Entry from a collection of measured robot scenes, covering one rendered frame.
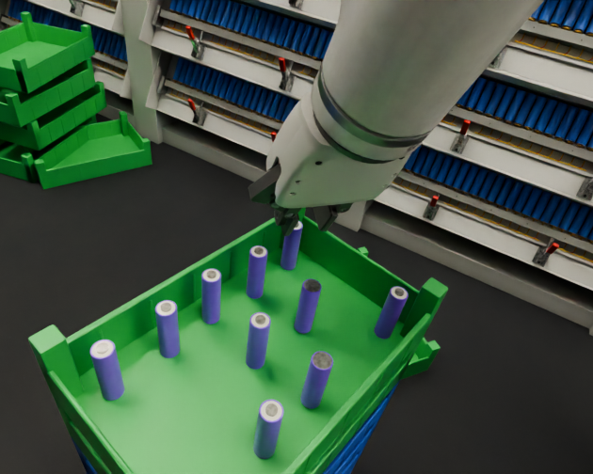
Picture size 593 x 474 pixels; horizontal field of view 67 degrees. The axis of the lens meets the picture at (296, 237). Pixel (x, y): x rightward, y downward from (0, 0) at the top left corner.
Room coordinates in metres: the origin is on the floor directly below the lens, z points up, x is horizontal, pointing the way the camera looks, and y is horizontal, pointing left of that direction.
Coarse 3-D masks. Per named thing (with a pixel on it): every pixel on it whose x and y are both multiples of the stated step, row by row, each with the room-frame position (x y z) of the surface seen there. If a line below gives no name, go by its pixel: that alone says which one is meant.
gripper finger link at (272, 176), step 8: (272, 168) 0.31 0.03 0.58; (280, 168) 0.30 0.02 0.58; (264, 176) 0.31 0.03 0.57; (272, 176) 0.30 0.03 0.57; (256, 184) 0.31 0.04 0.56; (264, 184) 0.30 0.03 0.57; (272, 184) 0.30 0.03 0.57; (256, 192) 0.30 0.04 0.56; (264, 192) 0.30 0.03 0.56; (272, 192) 0.31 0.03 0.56; (256, 200) 0.31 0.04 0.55; (264, 200) 0.31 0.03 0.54
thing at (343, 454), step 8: (392, 392) 0.30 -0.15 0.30; (384, 400) 0.29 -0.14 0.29; (376, 408) 0.28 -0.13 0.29; (384, 408) 0.30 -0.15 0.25; (376, 416) 0.28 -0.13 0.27; (368, 424) 0.27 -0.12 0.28; (360, 432) 0.25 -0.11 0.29; (72, 440) 0.18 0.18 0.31; (352, 440) 0.24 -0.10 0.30; (344, 448) 0.23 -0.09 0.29; (352, 448) 0.25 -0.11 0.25; (80, 456) 0.18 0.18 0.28; (336, 456) 0.21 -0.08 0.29; (344, 456) 0.23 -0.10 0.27; (88, 464) 0.17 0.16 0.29; (336, 464) 0.22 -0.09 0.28; (88, 472) 0.17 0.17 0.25; (96, 472) 0.16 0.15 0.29; (328, 472) 0.20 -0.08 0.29
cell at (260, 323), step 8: (256, 320) 0.24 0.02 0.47; (264, 320) 0.24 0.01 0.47; (248, 328) 0.24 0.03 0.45; (256, 328) 0.23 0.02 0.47; (264, 328) 0.23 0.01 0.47; (248, 336) 0.24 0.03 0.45; (256, 336) 0.23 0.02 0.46; (264, 336) 0.24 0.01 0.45; (248, 344) 0.24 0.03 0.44; (256, 344) 0.23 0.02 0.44; (264, 344) 0.24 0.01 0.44; (248, 352) 0.24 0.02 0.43; (256, 352) 0.23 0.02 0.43; (264, 352) 0.24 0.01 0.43; (248, 360) 0.23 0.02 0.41; (256, 360) 0.23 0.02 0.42; (264, 360) 0.24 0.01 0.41; (256, 368) 0.23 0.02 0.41
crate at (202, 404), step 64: (320, 256) 0.39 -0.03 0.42; (128, 320) 0.24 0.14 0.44; (192, 320) 0.28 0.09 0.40; (320, 320) 0.30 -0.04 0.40; (64, 384) 0.17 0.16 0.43; (128, 384) 0.20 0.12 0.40; (192, 384) 0.21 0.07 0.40; (256, 384) 0.22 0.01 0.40; (128, 448) 0.14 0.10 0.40; (192, 448) 0.15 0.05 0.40; (320, 448) 0.16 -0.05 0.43
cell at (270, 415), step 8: (272, 400) 0.17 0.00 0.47; (264, 408) 0.16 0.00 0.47; (272, 408) 0.16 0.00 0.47; (280, 408) 0.17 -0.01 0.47; (264, 416) 0.16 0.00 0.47; (272, 416) 0.16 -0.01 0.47; (280, 416) 0.16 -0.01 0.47; (264, 424) 0.15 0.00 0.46; (272, 424) 0.15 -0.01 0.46; (280, 424) 0.16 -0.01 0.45; (256, 432) 0.16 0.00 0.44; (264, 432) 0.15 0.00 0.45; (272, 432) 0.15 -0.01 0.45; (256, 440) 0.16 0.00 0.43; (264, 440) 0.15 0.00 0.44; (272, 440) 0.16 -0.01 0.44; (256, 448) 0.16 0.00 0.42; (264, 448) 0.15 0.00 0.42; (272, 448) 0.16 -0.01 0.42; (264, 456) 0.15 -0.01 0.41
